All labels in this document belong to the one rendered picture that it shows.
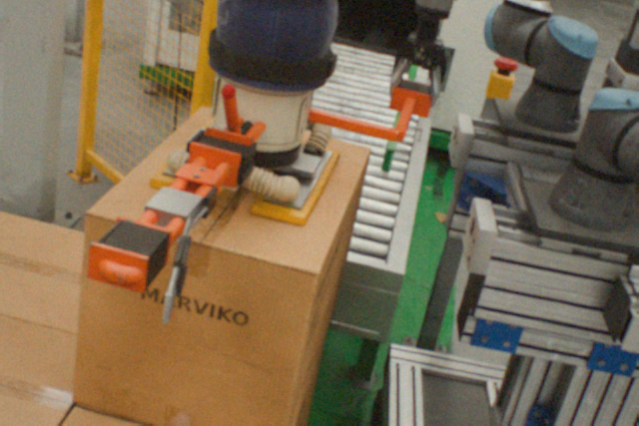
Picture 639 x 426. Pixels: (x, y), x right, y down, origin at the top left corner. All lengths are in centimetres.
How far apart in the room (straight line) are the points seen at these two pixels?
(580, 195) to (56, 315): 109
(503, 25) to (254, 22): 76
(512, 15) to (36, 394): 130
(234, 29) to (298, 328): 52
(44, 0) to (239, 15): 153
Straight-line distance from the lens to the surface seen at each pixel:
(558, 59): 197
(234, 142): 140
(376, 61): 411
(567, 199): 155
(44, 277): 202
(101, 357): 159
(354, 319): 219
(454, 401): 242
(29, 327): 186
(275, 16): 145
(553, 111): 199
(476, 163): 201
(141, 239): 107
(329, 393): 266
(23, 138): 313
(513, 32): 203
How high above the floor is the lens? 163
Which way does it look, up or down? 25 degrees down
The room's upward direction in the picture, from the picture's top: 11 degrees clockwise
